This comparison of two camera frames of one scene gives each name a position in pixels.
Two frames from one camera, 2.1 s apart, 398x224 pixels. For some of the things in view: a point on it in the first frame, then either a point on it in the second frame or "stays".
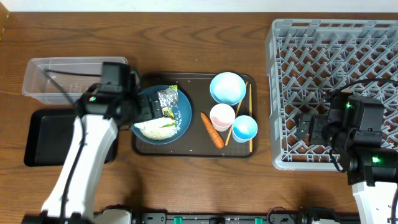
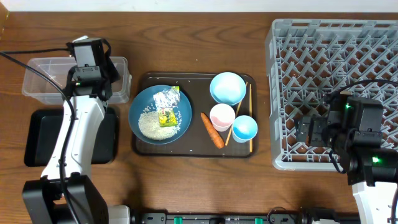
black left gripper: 149,111 to 76,76
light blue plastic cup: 244,128 stays
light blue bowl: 228,88 stays
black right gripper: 318,121 stays
